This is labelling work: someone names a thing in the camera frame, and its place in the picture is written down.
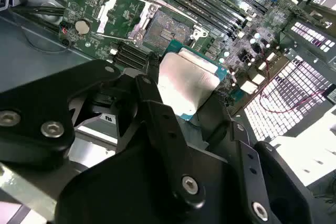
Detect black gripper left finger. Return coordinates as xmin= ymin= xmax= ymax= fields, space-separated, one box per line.
xmin=0 ymin=52 xmax=207 ymax=210

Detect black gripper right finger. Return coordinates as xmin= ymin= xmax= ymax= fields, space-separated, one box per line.
xmin=198 ymin=95 xmax=314 ymax=224

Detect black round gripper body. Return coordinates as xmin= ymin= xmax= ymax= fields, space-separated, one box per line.
xmin=56 ymin=77 xmax=249 ymax=224

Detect silver-topped CPU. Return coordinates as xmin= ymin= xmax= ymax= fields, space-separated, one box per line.
xmin=156 ymin=39 xmax=228 ymax=122

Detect metal socket cover frame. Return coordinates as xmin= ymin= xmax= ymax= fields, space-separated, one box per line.
xmin=96 ymin=0 xmax=156 ymax=44

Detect thin wire locking lever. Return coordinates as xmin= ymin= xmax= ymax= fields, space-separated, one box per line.
xmin=145 ymin=0 xmax=204 ymax=29

